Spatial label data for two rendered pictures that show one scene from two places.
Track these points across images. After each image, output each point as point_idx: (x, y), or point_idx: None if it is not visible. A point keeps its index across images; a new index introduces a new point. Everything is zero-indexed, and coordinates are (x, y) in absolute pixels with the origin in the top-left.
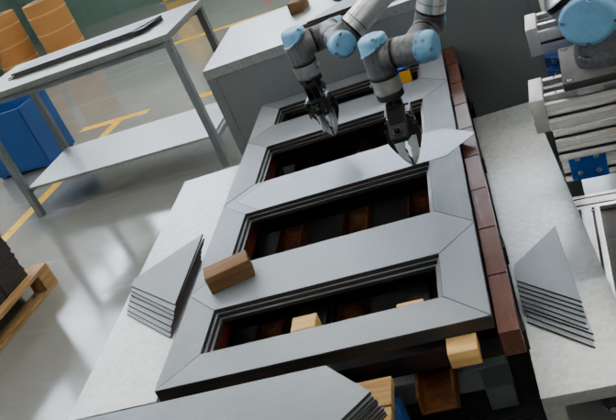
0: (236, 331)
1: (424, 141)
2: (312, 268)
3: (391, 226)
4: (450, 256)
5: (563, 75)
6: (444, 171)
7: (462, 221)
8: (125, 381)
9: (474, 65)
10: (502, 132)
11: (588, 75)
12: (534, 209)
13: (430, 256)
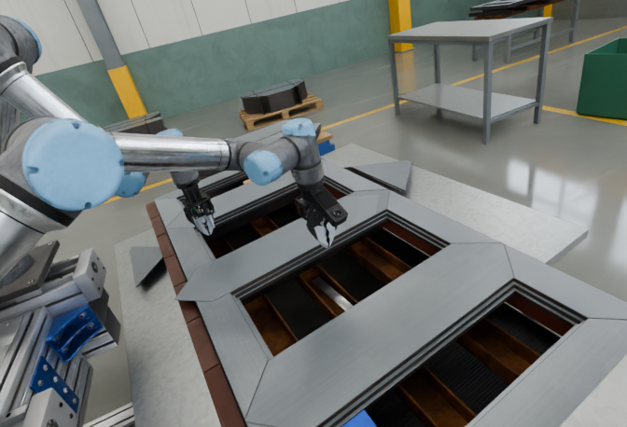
0: None
1: (226, 281)
2: (257, 185)
3: (218, 213)
4: (175, 211)
5: (51, 247)
6: (194, 254)
7: (173, 227)
8: (342, 155)
9: None
10: None
11: (34, 249)
12: (154, 315)
13: None
